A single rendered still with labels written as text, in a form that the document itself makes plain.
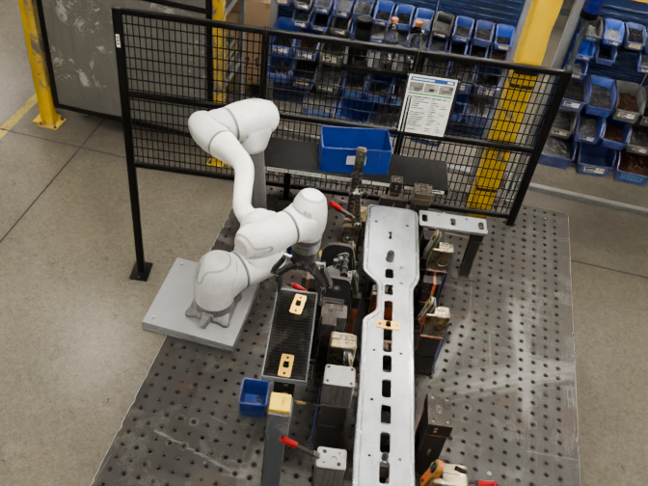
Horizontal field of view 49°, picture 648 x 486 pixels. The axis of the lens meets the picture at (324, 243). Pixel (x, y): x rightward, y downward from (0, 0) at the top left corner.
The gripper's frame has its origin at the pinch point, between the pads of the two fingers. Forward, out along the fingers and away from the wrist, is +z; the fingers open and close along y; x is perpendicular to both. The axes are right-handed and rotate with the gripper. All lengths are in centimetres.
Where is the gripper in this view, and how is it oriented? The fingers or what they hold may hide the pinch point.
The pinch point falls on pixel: (299, 292)
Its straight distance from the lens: 233.2
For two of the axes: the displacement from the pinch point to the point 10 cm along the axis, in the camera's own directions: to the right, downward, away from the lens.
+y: 9.6, 2.4, -1.1
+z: -1.1, 7.3, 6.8
